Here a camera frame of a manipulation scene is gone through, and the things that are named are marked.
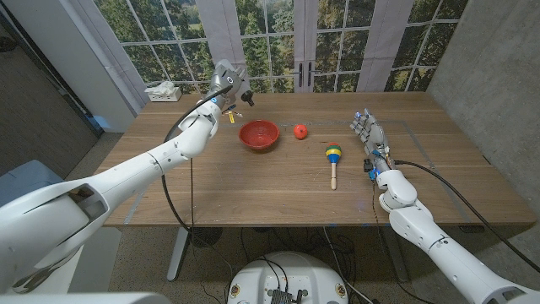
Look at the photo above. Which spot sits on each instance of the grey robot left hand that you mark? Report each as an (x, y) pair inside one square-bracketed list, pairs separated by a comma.
[(225, 80)]

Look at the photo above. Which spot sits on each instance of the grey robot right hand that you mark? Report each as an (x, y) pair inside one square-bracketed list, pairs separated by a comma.
[(373, 133)]

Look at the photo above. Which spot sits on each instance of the oil cruet with black nozzle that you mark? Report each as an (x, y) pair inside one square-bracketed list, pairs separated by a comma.
[(247, 97)]

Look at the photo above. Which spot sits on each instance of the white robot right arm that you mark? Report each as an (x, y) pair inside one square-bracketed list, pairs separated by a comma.
[(443, 249)]

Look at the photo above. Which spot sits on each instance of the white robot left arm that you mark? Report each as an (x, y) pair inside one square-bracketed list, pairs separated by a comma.
[(126, 177)]

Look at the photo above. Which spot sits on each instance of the colourful wooden maraca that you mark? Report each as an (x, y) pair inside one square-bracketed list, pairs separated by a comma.
[(333, 154)]

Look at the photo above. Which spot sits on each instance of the red bowl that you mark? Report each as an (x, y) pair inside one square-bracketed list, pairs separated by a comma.
[(258, 133)]

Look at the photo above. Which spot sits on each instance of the printed window backdrop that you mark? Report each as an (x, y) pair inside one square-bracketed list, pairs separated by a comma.
[(270, 42)]

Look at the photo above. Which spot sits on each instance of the white tissue box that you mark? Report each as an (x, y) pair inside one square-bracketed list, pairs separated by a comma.
[(165, 95)]

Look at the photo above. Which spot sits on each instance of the red toy tomato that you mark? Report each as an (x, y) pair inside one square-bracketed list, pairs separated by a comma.
[(300, 131)]

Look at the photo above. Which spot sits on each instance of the grey table leg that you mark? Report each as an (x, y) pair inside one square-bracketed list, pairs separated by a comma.
[(396, 262)]

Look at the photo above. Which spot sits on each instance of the black round floor fan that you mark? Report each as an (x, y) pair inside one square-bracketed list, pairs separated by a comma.
[(206, 237)]

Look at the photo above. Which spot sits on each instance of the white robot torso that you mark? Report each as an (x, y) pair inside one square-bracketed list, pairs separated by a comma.
[(287, 274)]

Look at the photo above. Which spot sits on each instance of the white table leg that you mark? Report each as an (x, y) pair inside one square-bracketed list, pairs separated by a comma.
[(177, 262)]

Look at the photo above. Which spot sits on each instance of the blue plastic bin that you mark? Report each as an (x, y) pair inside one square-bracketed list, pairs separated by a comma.
[(25, 181)]

